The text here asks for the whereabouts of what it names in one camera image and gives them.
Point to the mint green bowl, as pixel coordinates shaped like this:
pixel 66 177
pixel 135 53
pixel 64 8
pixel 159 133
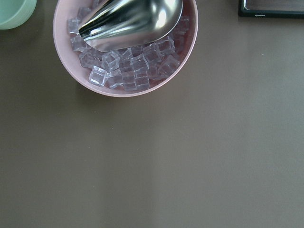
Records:
pixel 14 13

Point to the black framed wooden tray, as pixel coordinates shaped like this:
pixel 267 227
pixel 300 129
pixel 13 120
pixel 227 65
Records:
pixel 271 8

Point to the metal ice scoop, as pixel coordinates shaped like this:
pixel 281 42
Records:
pixel 118 24

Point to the pink bowl of ice cubes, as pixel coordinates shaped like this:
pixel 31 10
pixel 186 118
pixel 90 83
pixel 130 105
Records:
pixel 66 9

